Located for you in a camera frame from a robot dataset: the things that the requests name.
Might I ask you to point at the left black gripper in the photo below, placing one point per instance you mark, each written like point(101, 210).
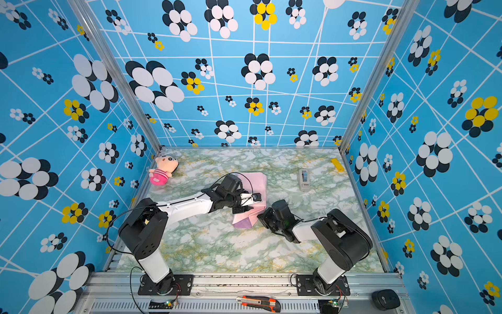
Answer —
point(242, 209)

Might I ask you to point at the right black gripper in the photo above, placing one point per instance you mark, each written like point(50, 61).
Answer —
point(265, 217)

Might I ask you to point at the purple wrapping paper sheet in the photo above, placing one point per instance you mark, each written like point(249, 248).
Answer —
point(255, 184)

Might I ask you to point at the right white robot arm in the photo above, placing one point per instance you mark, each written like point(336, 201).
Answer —
point(344, 241)

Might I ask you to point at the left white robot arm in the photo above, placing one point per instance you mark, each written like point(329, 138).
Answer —
point(143, 230)

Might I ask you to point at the pink plush doll toy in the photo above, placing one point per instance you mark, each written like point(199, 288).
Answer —
point(165, 167)

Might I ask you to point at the yellow tape piece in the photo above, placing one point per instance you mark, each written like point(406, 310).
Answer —
point(338, 165)

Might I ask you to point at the red black utility knife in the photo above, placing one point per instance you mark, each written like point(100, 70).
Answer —
point(260, 302)

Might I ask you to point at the black computer mouse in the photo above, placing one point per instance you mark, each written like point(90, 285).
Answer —
point(386, 299)

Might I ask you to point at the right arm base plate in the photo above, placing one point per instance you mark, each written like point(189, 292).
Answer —
point(313, 285)

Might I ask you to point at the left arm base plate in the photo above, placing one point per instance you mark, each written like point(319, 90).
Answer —
point(172, 285)

